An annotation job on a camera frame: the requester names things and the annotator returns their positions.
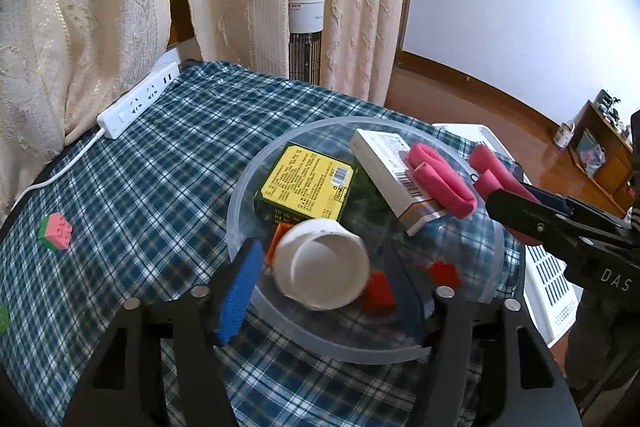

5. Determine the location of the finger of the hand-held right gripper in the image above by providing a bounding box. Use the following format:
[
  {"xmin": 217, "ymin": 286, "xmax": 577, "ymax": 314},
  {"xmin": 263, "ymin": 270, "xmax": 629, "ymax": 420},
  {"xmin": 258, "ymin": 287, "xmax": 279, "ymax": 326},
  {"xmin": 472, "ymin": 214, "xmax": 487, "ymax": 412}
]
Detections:
[
  {"xmin": 485, "ymin": 188, "xmax": 578, "ymax": 255},
  {"xmin": 520, "ymin": 182, "xmax": 593, "ymax": 220}
]

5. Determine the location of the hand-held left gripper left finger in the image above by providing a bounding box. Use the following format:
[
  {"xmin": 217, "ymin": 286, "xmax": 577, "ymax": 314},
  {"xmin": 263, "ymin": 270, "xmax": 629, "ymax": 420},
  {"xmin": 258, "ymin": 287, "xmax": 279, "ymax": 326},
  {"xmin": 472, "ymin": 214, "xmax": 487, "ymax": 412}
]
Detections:
[{"xmin": 62, "ymin": 239, "xmax": 266, "ymax": 427}]

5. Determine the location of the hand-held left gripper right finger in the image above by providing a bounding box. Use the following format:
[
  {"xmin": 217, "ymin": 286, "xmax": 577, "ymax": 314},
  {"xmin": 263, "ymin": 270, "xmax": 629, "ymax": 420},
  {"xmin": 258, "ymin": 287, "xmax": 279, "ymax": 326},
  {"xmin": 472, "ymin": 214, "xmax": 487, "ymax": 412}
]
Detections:
[{"xmin": 385, "ymin": 252, "xmax": 583, "ymax": 427}]

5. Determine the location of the red toy block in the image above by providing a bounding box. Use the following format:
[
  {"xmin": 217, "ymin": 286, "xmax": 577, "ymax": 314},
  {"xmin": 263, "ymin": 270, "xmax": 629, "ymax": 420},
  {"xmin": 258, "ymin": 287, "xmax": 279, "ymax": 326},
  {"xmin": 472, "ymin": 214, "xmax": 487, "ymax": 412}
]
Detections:
[{"xmin": 361, "ymin": 261, "xmax": 462, "ymax": 317}]

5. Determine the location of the dark pink foam curler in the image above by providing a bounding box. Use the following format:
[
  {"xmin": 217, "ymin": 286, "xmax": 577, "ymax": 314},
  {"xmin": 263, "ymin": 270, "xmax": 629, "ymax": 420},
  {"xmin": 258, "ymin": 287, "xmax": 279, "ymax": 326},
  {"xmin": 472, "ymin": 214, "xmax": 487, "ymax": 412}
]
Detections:
[{"xmin": 467, "ymin": 144, "xmax": 538, "ymax": 202}]

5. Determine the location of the orange toy block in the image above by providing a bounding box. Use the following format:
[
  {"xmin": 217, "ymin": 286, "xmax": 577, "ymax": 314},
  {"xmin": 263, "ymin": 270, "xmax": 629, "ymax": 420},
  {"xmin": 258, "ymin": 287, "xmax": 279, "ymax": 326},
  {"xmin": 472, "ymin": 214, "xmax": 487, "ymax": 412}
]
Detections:
[{"xmin": 265, "ymin": 223, "xmax": 293, "ymax": 265}]

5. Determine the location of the light pink foam curler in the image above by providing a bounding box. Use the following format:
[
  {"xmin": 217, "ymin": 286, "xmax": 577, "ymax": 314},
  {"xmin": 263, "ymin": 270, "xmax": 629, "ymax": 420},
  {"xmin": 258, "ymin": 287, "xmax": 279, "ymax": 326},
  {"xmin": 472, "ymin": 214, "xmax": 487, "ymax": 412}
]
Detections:
[{"xmin": 406, "ymin": 143, "xmax": 478, "ymax": 219}]

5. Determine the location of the white plastic cup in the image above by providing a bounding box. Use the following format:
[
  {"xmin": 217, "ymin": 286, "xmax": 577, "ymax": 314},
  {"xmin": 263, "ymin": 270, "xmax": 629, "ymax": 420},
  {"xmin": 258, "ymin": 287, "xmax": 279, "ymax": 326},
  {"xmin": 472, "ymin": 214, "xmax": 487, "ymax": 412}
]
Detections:
[{"xmin": 272, "ymin": 219, "xmax": 371, "ymax": 312}]

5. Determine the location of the clear plastic container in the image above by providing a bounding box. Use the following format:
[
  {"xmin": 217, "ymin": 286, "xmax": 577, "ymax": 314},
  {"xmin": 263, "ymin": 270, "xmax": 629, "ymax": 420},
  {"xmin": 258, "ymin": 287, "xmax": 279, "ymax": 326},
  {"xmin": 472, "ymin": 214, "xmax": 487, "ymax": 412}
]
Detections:
[{"xmin": 226, "ymin": 117, "xmax": 506, "ymax": 365}]

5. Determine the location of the white blue orange carton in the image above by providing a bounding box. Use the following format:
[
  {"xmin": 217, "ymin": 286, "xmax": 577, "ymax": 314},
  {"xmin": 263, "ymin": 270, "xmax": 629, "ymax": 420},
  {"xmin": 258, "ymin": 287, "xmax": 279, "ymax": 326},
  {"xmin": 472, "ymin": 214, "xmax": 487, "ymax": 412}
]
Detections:
[{"xmin": 348, "ymin": 128, "xmax": 446, "ymax": 237}]

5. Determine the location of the white plastic basket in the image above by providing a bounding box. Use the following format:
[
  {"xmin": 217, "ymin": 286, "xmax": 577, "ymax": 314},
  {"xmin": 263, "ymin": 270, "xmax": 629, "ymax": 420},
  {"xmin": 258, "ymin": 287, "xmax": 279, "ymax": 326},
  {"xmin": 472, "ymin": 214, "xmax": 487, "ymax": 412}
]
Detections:
[{"xmin": 432, "ymin": 123, "xmax": 586, "ymax": 349}]

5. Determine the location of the patterned bag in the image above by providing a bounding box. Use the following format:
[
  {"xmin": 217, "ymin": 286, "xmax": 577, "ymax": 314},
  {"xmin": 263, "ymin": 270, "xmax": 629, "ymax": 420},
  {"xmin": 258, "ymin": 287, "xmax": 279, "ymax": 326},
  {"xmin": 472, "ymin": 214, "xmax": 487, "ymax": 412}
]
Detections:
[{"xmin": 575, "ymin": 129, "xmax": 606, "ymax": 178}]

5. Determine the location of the white mug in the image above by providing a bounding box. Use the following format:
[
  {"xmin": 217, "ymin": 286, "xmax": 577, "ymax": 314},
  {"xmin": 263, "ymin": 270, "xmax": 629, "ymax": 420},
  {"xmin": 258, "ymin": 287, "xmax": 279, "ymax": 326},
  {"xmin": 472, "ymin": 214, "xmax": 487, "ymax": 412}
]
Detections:
[{"xmin": 554, "ymin": 121, "xmax": 576, "ymax": 150}]

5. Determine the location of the wooden cabinet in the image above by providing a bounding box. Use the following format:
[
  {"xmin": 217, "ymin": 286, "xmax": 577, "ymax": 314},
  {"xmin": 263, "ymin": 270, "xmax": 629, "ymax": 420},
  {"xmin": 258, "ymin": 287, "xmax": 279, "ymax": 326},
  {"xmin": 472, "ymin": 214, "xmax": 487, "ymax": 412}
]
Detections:
[{"xmin": 570, "ymin": 99, "xmax": 636, "ymax": 220}]

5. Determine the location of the yellow and green box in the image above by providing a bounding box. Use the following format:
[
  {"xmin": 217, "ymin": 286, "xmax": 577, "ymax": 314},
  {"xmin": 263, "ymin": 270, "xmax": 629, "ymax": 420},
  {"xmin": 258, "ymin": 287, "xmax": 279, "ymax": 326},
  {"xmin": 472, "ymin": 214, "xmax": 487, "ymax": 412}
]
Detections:
[{"xmin": 254, "ymin": 142, "xmax": 357, "ymax": 228}]

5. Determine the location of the blue plaid tablecloth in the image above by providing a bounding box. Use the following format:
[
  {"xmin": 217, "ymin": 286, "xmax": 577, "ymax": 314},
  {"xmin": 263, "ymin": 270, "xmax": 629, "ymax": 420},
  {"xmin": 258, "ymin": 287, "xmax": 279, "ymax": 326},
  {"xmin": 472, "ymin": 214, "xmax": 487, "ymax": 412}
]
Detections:
[{"xmin": 0, "ymin": 61, "xmax": 526, "ymax": 427}]

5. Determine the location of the green and pink toy block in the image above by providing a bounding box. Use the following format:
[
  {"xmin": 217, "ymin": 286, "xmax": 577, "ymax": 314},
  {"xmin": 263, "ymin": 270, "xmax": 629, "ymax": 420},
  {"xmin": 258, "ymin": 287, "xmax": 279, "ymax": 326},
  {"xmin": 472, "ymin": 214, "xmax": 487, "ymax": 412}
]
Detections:
[{"xmin": 37, "ymin": 212, "xmax": 73, "ymax": 252}]

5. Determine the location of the white power strip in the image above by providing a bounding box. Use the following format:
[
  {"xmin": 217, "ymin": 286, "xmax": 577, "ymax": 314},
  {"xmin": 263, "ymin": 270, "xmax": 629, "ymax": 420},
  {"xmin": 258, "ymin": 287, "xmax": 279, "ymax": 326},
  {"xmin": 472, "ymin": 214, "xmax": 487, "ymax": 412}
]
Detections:
[{"xmin": 96, "ymin": 61, "xmax": 180, "ymax": 140}]

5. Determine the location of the white tower fan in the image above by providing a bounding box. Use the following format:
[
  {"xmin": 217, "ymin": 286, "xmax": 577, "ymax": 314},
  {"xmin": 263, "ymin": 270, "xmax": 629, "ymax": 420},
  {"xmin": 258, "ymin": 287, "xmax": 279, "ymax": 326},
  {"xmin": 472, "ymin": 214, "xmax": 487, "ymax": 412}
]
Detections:
[{"xmin": 287, "ymin": 0, "xmax": 326, "ymax": 85}]

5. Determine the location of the cream embroidered curtain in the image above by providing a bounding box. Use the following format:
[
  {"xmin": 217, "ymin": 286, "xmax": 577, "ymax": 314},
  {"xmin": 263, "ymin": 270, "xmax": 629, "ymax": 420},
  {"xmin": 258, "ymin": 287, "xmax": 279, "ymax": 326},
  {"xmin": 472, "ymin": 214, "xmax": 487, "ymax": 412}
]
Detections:
[{"xmin": 0, "ymin": 0, "xmax": 173, "ymax": 212}]

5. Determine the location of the white power strip cable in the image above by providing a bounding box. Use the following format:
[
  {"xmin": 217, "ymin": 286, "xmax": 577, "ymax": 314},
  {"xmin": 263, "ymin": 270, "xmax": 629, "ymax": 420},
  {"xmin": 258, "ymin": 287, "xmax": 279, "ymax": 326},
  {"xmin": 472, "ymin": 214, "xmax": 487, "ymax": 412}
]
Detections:
[{"xmin": 0, "ymin": 129, "xmax": 108, "ymax": 228}]

